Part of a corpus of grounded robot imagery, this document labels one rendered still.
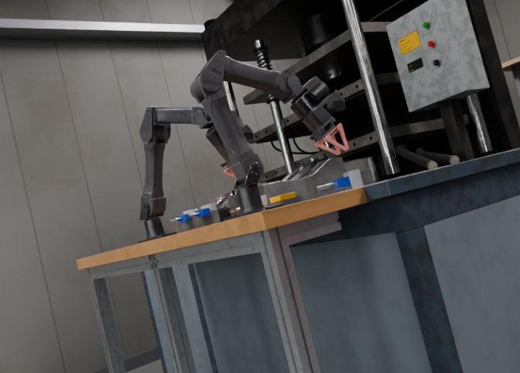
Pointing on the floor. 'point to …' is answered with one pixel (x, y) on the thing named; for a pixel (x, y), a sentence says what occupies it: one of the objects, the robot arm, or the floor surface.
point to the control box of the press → (439, 63)
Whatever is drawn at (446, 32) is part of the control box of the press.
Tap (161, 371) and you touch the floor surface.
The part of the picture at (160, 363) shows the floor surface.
